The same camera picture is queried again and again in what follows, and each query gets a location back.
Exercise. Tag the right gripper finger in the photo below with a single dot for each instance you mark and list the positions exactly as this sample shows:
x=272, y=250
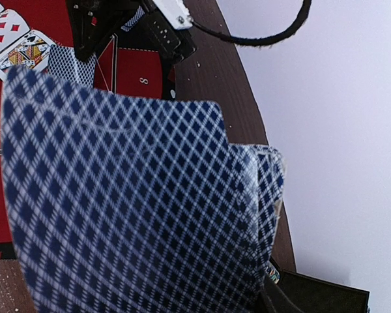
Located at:
x=273, y=300

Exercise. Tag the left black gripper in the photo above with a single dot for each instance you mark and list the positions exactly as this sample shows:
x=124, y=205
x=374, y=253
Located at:
x=94, y=21

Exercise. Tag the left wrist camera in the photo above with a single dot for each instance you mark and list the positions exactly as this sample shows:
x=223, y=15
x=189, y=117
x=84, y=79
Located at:
x=176, y=13

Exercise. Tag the black poker chip case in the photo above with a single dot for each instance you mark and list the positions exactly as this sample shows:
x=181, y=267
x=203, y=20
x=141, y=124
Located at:
x=315, y=295

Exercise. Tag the face-down community card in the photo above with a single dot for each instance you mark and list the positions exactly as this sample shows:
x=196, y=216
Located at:
x=62, y=63

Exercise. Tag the face-up diamonds card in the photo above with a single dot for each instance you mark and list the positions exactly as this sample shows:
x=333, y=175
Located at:
x=12, y=27

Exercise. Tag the face-up king card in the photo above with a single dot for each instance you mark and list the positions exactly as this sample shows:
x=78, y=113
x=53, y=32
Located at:
x=31, y=50

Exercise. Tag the round red black poker mat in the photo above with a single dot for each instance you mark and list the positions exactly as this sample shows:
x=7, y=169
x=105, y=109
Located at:
x=128, y=64

